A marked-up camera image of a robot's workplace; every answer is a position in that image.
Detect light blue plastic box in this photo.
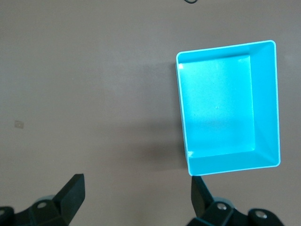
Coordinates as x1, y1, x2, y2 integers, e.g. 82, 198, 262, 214
175, 40, 282, 177

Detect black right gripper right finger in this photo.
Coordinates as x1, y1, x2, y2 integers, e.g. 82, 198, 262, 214
188, 175, 282, 226

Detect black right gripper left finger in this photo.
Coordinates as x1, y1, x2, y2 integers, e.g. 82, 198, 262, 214
0, 173, 86, 226

